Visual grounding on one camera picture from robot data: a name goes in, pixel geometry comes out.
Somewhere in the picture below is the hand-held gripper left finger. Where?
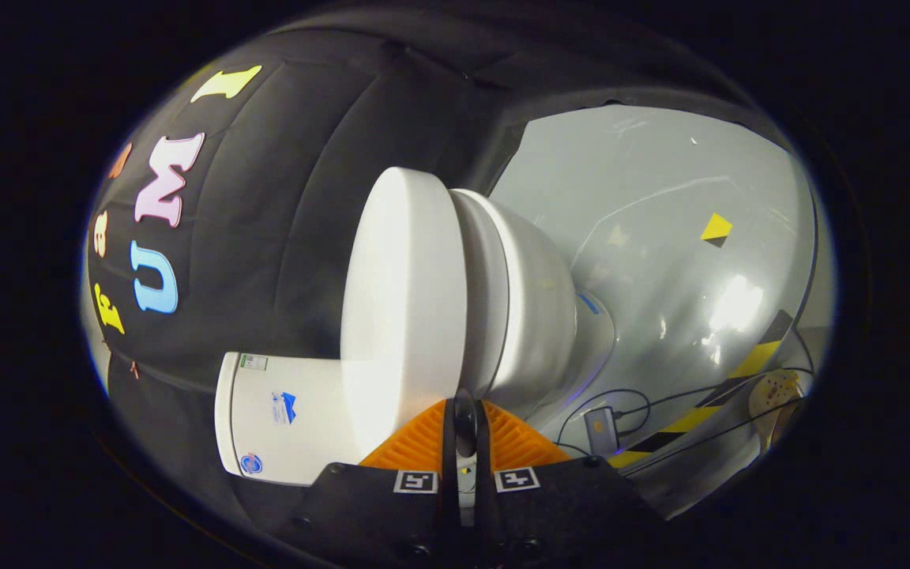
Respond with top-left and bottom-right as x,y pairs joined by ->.
280,398 -> 461,569

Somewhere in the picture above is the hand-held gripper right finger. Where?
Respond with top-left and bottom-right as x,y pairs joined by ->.
468,395 -> 665,569

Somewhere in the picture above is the white toilet lid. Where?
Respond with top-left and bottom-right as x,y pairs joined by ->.
340,166 -> 469,461

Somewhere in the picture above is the white toilet with tank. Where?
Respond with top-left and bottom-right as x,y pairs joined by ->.
214,190 -> 618,488

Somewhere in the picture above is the small grey box device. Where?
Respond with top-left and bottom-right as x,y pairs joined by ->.
584,406 -> 622,457

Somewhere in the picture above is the yellow black hazard tape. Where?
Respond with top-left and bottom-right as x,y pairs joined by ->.
607,309 -> 795,469

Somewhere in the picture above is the beige perforated shoe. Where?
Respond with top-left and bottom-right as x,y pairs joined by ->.
747,368 -> 805,453

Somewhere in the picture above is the black backdrop cloth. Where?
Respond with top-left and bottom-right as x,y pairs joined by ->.
85,28 -> 772,522

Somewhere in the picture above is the yellow black square sticker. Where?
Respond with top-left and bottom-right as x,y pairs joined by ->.
699,212 -> 735,249

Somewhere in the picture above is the black cable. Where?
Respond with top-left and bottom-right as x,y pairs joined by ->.
555,388 -> 653,459
617,328 -> 817,420

